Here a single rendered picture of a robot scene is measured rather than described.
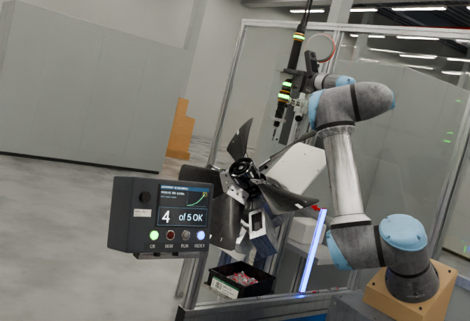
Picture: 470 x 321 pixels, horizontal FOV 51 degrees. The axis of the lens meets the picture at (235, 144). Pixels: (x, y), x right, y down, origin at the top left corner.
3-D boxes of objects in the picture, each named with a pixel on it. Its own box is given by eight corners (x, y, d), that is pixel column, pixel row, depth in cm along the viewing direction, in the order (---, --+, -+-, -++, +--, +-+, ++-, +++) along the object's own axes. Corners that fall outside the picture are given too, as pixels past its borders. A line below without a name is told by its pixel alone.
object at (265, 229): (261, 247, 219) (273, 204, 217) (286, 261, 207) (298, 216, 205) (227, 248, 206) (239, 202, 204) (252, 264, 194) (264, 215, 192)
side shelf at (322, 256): (296, 237, 275) (298, 232, 275) (347, 263, 248) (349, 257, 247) (266, 237, 259) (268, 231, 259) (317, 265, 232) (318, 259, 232)
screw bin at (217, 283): (236, 276, 197) (240, 260, 196) (271, 294, 188) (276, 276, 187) (203, 286, 179) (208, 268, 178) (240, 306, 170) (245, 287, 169)
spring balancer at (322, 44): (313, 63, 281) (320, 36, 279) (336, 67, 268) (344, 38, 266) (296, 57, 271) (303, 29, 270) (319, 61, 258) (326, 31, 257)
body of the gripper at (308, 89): (287, 88, 196) (310, 92, 187) (293, 67, 195) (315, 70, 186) (300, 91, 201) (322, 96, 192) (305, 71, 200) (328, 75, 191)
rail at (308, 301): (350, 303, 207) (355, 285, 206) (357, 308, 204) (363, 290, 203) (172, 329, 148) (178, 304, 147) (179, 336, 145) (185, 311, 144)
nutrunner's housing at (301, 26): (272, 125, 206) (299, 17, 202) (281, 127, 205) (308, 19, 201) (271, 125, 202) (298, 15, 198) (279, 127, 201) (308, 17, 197)
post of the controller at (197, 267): (189, 305, 149) (203, 243, 148) (194, 309, 147) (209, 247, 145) (180, 305, 147) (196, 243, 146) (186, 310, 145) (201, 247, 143)
